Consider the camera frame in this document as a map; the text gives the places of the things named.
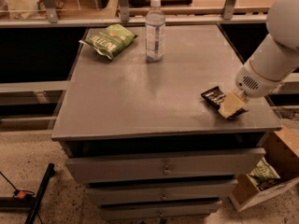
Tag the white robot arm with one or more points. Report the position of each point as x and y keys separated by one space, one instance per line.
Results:
x=275 y=58

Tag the cardboard box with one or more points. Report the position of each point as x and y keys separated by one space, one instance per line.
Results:
x=282 y=153

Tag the orange cable clip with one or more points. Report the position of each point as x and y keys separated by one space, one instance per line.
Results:
x=23 y=195

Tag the clear plastic water bottle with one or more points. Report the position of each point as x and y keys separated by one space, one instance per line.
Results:
x=155 y=32

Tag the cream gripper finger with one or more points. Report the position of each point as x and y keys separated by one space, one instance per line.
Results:
x=233 y=104

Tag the green kettle chips bag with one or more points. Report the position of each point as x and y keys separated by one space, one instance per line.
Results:
x=111 y=41

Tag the black rxbar chocolate bar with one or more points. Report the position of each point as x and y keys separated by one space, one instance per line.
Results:
x=214 y=97

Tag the grey drawer cabinet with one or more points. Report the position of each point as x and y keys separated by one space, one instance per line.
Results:
x=142 y=140

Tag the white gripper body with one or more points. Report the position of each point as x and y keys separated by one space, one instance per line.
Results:
x=250 y=80

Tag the green chips bag in box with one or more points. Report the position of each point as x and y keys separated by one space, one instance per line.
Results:
x=264 y=176

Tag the black stand leg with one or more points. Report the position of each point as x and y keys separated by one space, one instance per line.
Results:
x=50 y=172

